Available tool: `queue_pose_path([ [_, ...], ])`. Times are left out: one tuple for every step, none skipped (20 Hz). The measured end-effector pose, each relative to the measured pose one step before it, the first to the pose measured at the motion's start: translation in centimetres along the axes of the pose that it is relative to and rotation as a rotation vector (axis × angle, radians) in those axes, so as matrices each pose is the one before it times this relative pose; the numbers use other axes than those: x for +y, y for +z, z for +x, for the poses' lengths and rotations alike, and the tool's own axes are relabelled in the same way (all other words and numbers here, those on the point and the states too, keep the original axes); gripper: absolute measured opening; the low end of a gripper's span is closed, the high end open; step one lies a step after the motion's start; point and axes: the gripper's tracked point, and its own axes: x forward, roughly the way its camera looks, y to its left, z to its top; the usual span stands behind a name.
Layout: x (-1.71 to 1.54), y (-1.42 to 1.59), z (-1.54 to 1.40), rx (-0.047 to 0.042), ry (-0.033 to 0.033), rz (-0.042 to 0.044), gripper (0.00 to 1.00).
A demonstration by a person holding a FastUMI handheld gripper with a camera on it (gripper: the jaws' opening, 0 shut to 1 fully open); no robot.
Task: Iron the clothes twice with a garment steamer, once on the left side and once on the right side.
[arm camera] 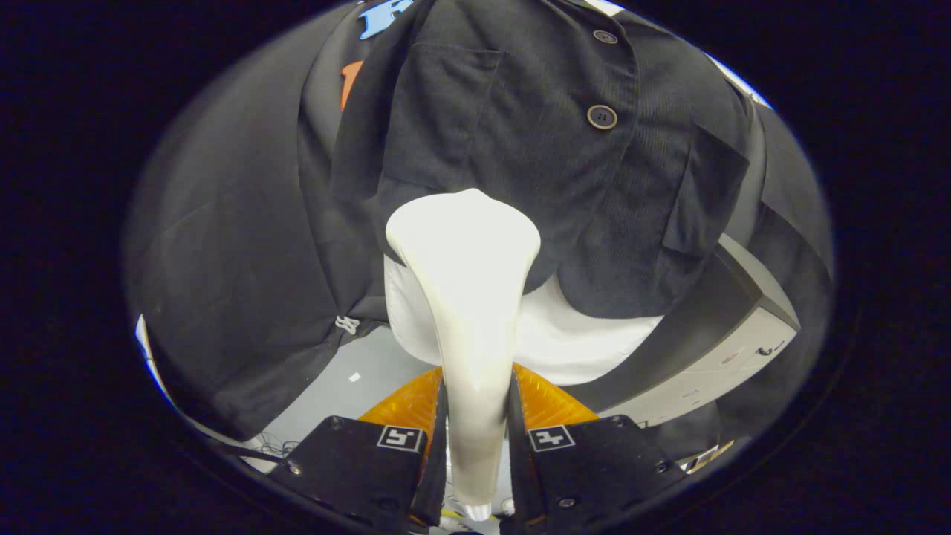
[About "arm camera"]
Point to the black blazer jacket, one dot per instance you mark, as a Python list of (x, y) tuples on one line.
[(520, 148)]

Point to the black backdrop cloth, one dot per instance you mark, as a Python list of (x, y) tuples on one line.
[(223, 260)]

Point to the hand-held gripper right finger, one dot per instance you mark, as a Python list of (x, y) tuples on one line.
[(602, 468)]

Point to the white garment steamer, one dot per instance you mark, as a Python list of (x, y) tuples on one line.
[(464, 282)]

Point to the white shirt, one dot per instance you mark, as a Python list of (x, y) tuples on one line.
[(579, 342)]

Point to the grey cabinet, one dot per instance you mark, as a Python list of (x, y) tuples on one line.
[(743, 342)]

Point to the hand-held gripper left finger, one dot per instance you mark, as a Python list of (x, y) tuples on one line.
[(349, 468)]

